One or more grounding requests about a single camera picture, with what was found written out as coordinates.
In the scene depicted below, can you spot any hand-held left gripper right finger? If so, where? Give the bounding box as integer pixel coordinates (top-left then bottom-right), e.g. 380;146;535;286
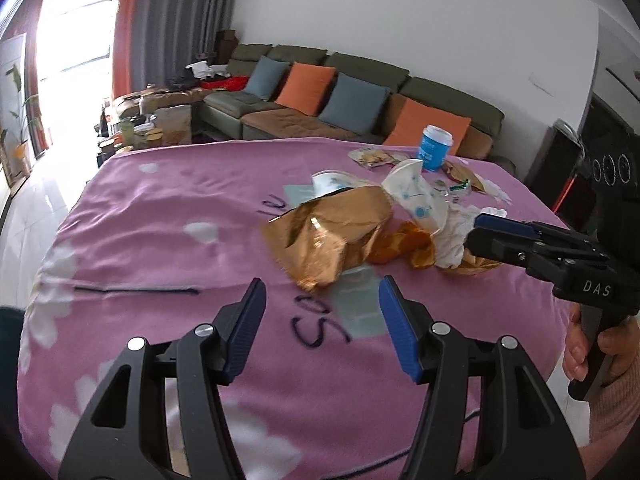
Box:
378;275;587;480

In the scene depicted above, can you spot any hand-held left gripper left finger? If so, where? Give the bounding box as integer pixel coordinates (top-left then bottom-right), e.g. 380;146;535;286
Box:
59;277;267;480

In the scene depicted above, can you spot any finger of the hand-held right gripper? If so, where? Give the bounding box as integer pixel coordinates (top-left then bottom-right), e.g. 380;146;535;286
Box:
463;228;556;277
474;213;598;253

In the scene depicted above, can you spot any white tissue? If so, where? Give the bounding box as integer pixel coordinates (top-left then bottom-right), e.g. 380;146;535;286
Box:
432;205;508;268

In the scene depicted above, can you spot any orange peel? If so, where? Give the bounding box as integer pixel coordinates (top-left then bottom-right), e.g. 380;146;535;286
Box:
367;222;436;270

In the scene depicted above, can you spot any gold foil bag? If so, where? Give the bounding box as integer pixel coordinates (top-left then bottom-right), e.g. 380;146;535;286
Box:
261;185;396;293

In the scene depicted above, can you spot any person's right forearm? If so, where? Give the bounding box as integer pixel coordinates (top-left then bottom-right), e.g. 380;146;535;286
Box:
580;360;640;461

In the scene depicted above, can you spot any person's right hand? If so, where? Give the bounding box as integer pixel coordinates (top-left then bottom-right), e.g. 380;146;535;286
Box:
562;305;640;386

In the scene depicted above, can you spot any small gold foil wrapper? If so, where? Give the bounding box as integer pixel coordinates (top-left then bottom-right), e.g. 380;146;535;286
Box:
450;254;501;277

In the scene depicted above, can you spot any green candy wrapper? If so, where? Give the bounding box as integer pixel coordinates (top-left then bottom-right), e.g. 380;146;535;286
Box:
432;179;473;201

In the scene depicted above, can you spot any brown snack packet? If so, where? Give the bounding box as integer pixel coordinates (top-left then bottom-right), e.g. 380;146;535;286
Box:
442;160;488;193

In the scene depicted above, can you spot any dark cabinet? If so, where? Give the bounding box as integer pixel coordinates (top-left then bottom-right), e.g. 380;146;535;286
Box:
525;120;591;231

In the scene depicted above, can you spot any blue paper cup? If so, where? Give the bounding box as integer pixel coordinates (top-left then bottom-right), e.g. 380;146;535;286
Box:
419;125;453;172

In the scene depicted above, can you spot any pink printed blanket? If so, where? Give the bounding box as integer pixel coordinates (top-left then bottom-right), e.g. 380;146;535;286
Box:
17;137;591;480

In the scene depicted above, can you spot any orange cushion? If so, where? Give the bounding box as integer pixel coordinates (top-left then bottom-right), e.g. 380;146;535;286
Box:
276;62;336;116
384;97;472;156

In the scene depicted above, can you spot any clear cracker snack packet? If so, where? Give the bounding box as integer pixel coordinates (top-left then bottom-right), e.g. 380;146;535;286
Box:
348;147;408;168

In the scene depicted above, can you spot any large blue cushion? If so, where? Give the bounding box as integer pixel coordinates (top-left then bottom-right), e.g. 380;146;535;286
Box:
318;72;391;135

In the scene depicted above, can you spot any green sectional sofa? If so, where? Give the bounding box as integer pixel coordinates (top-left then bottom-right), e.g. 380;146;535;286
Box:
112;42;516;176

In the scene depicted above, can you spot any brown paper bag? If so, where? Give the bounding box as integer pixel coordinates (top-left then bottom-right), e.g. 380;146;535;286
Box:
155;105;193;146

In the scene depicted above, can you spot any teal chair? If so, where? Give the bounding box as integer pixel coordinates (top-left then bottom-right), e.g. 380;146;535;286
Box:
0;305;23;441

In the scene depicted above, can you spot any small blue cushion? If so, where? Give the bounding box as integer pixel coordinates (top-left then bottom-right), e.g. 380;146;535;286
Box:
245;56;291;101

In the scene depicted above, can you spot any white clothes pile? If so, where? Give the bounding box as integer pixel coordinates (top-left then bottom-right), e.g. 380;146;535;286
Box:
187;60;226;78

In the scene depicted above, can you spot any brown cardboard box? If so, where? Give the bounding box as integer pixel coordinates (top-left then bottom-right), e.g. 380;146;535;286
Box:
216;30;238;61

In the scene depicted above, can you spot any potted plant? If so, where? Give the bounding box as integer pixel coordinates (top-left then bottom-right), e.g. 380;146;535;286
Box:
20;92;47;161

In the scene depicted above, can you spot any grey curtain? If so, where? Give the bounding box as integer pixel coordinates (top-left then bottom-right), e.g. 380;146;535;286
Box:
120;0;243;101

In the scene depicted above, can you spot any orange curtain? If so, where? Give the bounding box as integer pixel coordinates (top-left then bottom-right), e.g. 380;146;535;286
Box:
112;0;144;98

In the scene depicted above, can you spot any wall painting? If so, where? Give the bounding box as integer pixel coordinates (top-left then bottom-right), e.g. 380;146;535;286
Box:
0;35;31;181

